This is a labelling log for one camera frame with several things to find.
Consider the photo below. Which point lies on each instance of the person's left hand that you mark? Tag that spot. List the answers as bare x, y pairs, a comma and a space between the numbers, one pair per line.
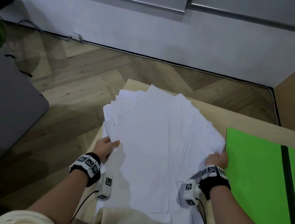
102, 148

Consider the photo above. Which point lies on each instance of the person's right hand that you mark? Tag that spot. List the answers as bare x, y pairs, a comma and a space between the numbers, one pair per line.
218, 159

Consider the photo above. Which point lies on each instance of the stack of white paper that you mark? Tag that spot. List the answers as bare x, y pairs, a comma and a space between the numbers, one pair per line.
154, 143

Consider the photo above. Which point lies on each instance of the person's left forearm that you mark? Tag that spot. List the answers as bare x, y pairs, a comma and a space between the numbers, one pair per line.
64, 197

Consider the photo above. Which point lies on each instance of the person's right forearm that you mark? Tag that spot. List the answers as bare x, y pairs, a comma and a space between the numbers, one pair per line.
235, 223

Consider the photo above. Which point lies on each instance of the black wristband with marker tags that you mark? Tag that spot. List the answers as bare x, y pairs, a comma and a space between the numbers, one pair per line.
87, 166
214, 178

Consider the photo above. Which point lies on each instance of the grey desk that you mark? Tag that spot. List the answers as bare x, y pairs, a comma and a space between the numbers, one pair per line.
2, 114

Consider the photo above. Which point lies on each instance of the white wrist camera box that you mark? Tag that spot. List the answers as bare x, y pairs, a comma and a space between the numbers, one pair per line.
190, 192
105, 186

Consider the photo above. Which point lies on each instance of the white wall socket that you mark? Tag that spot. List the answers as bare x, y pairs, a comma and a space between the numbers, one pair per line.
75, 36

